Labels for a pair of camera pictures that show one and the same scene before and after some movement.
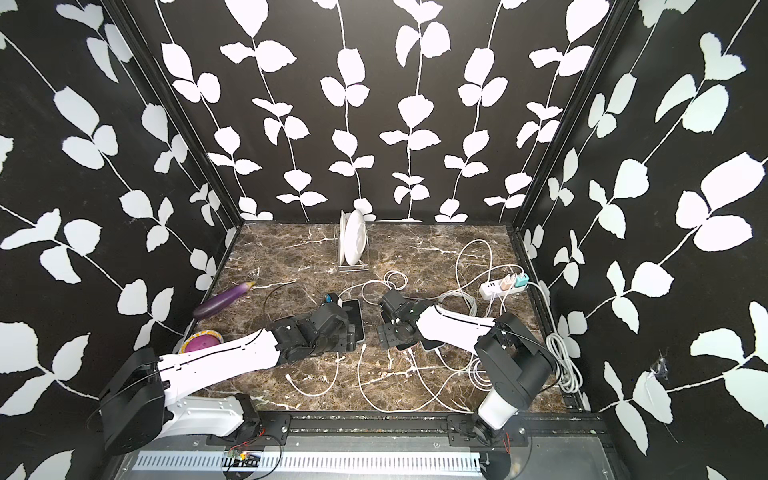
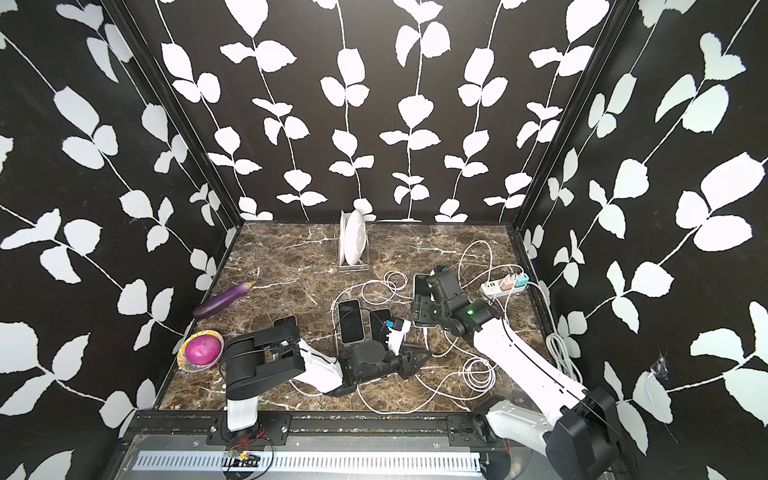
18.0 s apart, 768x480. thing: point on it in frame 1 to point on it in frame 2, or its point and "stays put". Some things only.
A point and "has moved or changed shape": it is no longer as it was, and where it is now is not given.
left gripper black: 347,341 to 406,357
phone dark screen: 355,318 stays put
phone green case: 429,345 to 420,288
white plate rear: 342,254 stays put
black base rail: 388,429 stays put
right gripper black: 387,326 to 425,304
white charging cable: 287,376 stays put
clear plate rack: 353,268 stays put
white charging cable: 398,411 has moved or changed shape
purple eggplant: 223,300 stays put
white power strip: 490,289 stays put
